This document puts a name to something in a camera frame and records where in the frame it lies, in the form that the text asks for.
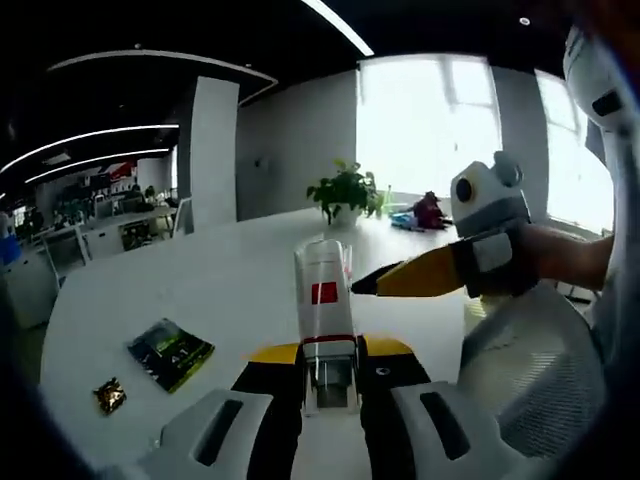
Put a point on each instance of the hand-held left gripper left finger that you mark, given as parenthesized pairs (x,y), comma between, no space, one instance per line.
(270,425)

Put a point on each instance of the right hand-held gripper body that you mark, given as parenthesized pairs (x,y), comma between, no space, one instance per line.
(492,215)

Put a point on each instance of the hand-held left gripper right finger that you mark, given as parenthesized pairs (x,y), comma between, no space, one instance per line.
(387,425)

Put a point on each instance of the small white skincare bottle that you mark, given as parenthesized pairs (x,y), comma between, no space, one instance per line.
(325,320)

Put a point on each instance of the green skincare sachet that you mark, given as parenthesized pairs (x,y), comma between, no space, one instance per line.
(172,355)

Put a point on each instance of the gold skincare sachet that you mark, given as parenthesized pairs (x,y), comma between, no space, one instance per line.
(110,396)

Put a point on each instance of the green plastic bottle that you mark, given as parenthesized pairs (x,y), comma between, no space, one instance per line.
(388,202)

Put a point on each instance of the person's right hand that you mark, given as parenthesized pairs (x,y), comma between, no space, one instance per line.
(552,255)

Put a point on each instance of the blue packet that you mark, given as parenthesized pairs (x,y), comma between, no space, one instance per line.
(406,222)

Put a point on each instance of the potted green plant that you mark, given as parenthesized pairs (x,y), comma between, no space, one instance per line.
(345,192)

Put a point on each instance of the grey mesh office chair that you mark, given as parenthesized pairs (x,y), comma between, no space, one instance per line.
(530,370)

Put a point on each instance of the white worn chest device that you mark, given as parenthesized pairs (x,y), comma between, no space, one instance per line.
(595,65)

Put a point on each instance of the white chair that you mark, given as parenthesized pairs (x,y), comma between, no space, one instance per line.
(183,216)

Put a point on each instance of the white cabinet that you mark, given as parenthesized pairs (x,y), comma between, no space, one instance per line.
(30,290)

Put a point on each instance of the blue bin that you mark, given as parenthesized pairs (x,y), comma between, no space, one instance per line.
(9,250)

